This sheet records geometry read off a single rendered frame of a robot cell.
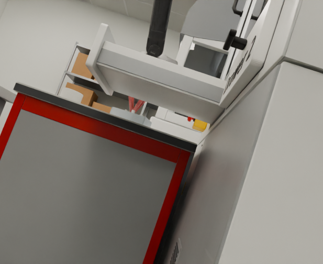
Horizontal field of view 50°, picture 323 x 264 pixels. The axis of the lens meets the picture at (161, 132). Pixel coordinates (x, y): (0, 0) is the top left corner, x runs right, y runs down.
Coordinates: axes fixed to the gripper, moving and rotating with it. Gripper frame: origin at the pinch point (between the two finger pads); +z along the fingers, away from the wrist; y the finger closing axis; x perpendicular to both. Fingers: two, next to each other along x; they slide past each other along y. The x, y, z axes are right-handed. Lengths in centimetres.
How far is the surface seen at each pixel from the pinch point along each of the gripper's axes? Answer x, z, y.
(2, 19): 363, -123, 344
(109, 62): -3.1, -4.7, -37.8
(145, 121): -6.7, 2.8, -4.8
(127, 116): -0.8, 3.0, -5.4
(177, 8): 88, -188, 316
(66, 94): 18.6, 2.5, -13.0
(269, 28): -36, -8, -66
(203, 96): -26.3, -3.6, -34.1
